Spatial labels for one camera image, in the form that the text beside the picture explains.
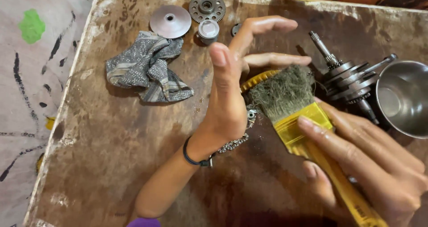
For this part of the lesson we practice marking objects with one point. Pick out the person's right hand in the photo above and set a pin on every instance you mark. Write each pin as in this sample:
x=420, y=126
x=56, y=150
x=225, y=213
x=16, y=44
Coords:
x=394, y=187

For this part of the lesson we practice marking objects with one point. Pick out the person's left hand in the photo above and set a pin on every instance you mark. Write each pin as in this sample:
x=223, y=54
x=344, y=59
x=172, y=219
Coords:
x=225, y=113

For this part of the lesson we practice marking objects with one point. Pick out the yellow paint brush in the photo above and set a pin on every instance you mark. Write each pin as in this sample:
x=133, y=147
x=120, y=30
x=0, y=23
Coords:
x=294, y=130

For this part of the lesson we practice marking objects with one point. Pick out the yellow toothed gear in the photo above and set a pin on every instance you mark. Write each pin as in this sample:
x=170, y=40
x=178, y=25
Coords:
x=255, y=81

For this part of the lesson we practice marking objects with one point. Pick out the black wristband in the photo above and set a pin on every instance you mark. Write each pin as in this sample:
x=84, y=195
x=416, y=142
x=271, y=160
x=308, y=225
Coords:
x=185, y=153

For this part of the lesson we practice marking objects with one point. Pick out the silver piston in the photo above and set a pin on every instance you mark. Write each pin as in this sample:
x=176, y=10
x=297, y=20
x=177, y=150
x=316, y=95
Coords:
x=208, y=31

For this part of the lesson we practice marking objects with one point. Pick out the small dark round part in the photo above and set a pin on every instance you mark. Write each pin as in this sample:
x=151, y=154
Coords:
x=235, y=30

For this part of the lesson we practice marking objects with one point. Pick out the steel bowl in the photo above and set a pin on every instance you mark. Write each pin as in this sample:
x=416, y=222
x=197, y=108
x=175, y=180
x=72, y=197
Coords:
x=408, y=96

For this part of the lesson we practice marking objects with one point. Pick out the grey patterned cloth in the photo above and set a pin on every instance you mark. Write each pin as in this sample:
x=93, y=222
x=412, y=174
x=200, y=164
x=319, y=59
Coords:
x=147, y=66

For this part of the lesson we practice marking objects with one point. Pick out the smooth metal pulley disc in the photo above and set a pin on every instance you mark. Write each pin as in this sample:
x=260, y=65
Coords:
x=174, y=26

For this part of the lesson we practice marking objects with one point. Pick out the grey perforated sprocket gear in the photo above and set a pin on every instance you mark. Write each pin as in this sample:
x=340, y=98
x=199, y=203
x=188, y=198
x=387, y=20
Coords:
x=207, y=6

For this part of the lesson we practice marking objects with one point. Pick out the steel crankshaft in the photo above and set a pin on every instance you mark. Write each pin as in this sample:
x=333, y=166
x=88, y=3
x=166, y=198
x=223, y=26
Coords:
x=351, y=80

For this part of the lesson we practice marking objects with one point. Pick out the purple clothing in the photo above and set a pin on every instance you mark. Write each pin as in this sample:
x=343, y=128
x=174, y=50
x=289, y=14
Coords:
x=143, y=223

